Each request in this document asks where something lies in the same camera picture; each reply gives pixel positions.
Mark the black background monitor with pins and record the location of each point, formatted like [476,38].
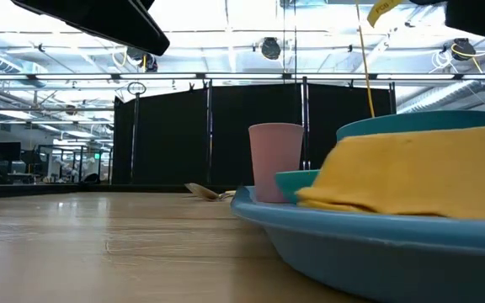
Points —
[6,151]

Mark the yellow cloth napkin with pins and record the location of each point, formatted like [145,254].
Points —
[415,177]

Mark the black room divider screen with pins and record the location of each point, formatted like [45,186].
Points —
[183,134]

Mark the pink plastic cup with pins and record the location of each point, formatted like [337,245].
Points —
[275,160]

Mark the blue plastic tray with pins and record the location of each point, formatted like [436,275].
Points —
[373,261]

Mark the teal plastic plate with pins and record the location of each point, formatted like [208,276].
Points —
[295,183]

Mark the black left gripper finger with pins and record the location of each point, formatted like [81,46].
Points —
[112,21]

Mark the black metal table frame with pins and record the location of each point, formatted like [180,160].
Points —
[15,190]

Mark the blue plastic bowl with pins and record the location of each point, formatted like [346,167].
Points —
[419,120]

